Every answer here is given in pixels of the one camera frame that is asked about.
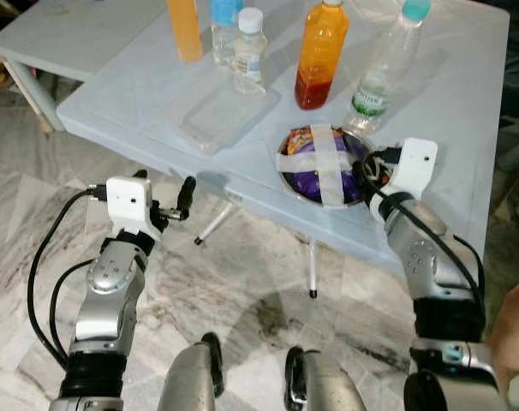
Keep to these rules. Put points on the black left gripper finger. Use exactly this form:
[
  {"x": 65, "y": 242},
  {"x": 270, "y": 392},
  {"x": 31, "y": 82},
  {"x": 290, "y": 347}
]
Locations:
[
  {"x": 187, "y": 195},
  {"x": 141, "y": 175}
]

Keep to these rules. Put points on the steel bowl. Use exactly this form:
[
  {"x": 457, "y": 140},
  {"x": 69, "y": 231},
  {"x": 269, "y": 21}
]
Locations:
[{"x": 291, "y": 187}]

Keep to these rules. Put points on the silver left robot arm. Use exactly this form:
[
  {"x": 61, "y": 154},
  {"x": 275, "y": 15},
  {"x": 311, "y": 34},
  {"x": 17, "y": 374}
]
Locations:
[{"x": 114, "y": 291}]

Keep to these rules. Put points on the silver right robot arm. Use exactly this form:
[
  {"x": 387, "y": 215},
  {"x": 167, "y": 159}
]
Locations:
[{"x": 422, "y": 257}]

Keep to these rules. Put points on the wide white tape strip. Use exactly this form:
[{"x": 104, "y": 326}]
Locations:
[
  {"x": 298, "y": 163},
  {"x": 330, "y": 184}
]

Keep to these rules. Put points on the purple snack packet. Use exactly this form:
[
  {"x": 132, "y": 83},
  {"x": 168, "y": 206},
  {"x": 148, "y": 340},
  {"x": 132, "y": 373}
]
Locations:
[{"x": 302, "y": 178}]

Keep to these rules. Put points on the white folding table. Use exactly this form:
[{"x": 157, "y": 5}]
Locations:
[{"x": 431, "y": 103}]

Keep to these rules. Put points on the clear plastic tray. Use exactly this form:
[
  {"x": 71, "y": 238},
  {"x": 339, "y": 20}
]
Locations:
[{"x": 221, "y": 116}]

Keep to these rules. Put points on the clear water bottle teal cap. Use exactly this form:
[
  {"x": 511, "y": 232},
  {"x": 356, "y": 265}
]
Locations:
[{"x": 384, "y": 68}]

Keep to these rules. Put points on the orange red drink bottle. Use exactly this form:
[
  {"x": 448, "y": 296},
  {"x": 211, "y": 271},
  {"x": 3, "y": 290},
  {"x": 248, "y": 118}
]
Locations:
[{"x": 321, "y": 56}]

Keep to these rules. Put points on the orange juice bottle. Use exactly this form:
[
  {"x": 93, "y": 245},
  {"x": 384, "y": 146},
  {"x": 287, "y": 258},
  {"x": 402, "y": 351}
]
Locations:
[{"x": 184, "y": 30}]

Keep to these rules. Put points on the small clear bottle white cap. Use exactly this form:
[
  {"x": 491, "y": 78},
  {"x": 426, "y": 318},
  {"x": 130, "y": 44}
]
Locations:
[{"x": 249, "y": 56}]

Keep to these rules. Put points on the pale plastic children's table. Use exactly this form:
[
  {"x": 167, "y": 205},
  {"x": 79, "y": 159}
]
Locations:
[{"x": 71, "y": 38}]

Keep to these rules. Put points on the clear bottle blue label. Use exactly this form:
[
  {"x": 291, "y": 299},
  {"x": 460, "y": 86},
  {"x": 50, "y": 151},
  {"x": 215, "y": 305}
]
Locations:
[{"x": 223, "y": 34}]

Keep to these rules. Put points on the silver left robot leg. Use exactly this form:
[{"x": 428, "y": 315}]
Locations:
[{"x": 187, "y": 381}]

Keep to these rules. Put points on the silver robot leg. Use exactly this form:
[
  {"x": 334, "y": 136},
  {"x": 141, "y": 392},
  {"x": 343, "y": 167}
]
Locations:
[
  {"x": 328, "y": 385},
  {"x": 187, "y": 381}
]

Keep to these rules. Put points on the person's bare leg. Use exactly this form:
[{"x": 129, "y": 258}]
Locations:
[{"x": 515, "y": 325}]

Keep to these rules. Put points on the silver right robot leg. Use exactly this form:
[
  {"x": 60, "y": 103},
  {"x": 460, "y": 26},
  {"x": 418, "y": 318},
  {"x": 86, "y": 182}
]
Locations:
[{"x": 328, "y": 385}]

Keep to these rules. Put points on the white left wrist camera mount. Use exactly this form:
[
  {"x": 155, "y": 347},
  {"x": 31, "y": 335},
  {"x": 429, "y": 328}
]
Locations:
[{"x": 129, "y": 204}]

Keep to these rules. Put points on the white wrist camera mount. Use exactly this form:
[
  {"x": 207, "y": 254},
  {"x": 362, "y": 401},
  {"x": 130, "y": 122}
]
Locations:
[
  {"x": 129, "y": 204},
  {"x": 414, "y": 163}
]

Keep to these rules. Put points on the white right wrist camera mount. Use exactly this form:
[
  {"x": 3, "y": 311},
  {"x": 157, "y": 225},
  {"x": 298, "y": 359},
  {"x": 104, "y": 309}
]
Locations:
[{"x": 414, "y": 163}]

